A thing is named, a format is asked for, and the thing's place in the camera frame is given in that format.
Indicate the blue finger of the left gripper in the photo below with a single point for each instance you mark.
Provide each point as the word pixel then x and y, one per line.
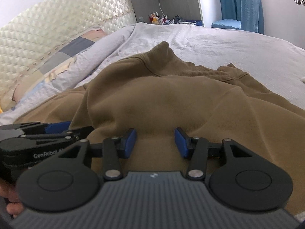
pixel 57 127

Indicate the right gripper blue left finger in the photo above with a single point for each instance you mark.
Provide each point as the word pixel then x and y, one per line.
pixel 114 149

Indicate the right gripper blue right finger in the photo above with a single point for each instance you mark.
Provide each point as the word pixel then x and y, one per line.
pixel 195 149

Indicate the brown zip hoodie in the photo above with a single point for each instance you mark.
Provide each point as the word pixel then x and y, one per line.
pixel 156 92

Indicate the person left hand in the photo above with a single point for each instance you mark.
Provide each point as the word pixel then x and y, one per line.
pixel 8 191

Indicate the plaid patchwork pillow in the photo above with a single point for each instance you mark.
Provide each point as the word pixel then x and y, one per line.
pixel 59 62

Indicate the cream quilted headboard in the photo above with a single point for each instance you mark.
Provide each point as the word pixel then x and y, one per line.
pixel 36 34

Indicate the blue covered chair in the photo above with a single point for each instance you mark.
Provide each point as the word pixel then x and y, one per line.
pixel 238 16

